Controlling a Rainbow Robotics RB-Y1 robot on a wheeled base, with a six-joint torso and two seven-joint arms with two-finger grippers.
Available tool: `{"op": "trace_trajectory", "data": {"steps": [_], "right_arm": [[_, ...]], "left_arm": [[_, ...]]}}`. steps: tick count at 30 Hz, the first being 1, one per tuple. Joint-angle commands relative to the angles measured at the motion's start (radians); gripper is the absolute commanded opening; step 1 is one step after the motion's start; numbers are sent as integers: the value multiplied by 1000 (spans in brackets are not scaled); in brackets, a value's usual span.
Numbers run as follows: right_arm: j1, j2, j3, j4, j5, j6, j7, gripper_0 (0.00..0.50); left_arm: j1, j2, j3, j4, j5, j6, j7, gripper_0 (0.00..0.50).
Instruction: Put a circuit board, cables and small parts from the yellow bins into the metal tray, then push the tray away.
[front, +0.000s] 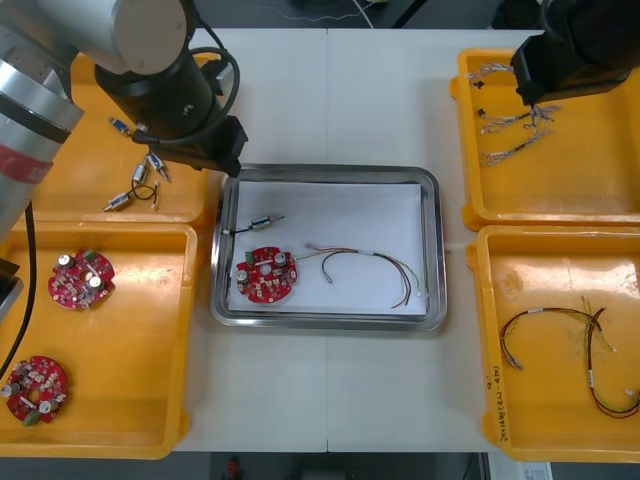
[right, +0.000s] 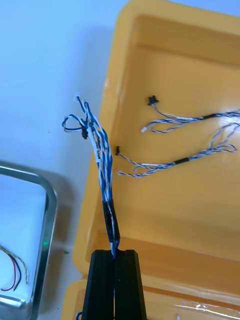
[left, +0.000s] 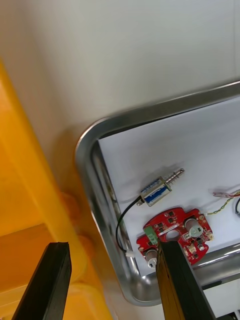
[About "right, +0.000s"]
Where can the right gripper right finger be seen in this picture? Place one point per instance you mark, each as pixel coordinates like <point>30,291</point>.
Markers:
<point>128,287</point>

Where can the steel tray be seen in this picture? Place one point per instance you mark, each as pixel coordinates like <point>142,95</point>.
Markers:
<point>48,225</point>

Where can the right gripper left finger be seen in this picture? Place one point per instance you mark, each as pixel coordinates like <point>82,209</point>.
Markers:
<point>100,287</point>

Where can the yellow-orange plastic bin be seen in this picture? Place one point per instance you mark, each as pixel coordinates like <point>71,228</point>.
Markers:
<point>175,205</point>
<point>72,300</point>

